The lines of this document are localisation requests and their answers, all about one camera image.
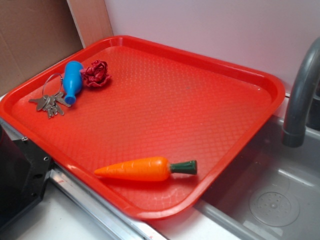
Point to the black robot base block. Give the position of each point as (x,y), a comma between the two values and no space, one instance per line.
(24,171)

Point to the red plastic tray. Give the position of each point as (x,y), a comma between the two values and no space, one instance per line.
(160,101)

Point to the orange toy carrot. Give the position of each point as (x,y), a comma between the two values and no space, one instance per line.
(151,169)

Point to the red crumpled toy lettuce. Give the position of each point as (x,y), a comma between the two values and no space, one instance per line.
(96,75)

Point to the blue plastic toy bottle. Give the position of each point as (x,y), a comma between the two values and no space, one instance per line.
(72,81)

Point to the grey plastic toy sink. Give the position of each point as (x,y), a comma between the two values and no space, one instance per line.
(269,191)

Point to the grey toy faucet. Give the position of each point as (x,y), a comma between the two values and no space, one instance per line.
(303,109)

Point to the brown cardboard panel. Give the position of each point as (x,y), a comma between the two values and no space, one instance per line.
(36,34)

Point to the silver keys on ring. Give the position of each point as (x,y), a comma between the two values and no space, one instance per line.
(51,104)

